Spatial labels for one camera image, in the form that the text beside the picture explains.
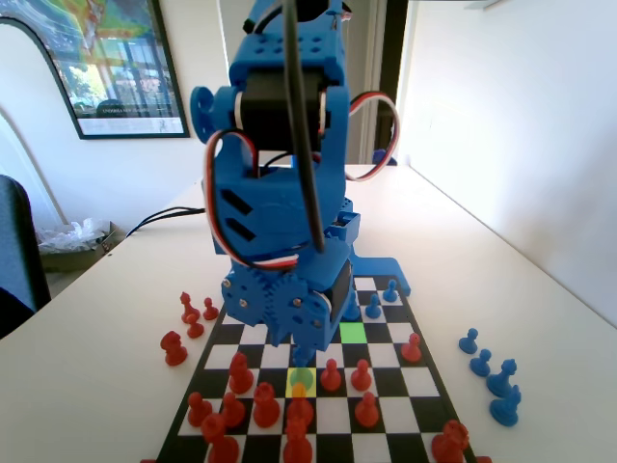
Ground moved blue pawn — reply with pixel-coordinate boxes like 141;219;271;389
291;347;314;387

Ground red chess bishop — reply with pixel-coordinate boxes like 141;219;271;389
228;351;255;395
179;290;201;325

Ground red chess king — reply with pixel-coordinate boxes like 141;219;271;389
282;417;314;463

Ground captured red chess pieces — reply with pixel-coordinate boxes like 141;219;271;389
160;330;189;368

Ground blue chess knight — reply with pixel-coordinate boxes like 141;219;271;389
489;384;523;428

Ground black white chessboard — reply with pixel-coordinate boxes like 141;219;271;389
154;274;478;463

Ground cardboard box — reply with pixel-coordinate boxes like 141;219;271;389
37;220;118;274

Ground clear plastic bag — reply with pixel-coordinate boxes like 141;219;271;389
37;217;110;253

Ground dark grey chair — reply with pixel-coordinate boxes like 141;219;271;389
0;174;53;339

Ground black framed poster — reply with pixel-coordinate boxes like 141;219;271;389
0;0;192;141

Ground white arched board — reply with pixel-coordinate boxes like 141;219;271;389
0;16;68;228

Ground black power cable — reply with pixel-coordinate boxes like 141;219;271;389
124;209;208;238
123;204;208;236

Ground white red servo wire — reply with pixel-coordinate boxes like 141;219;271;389
342;92;402;183
201;128;301;272

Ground black camera cable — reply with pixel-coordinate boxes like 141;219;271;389
282;0;328;256

